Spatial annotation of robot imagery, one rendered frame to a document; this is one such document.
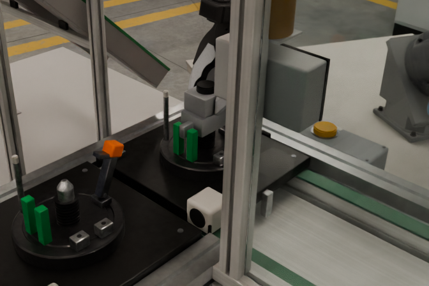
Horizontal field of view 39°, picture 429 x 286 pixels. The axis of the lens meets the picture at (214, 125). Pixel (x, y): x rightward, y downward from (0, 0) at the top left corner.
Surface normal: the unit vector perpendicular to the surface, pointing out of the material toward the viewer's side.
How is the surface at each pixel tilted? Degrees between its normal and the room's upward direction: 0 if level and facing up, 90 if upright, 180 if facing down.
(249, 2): 90
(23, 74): 0
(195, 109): 90
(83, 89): 0
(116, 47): 90
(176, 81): 0
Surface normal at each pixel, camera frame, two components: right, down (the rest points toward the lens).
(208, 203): 0.03, -0.87
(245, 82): -0.67, 0.35
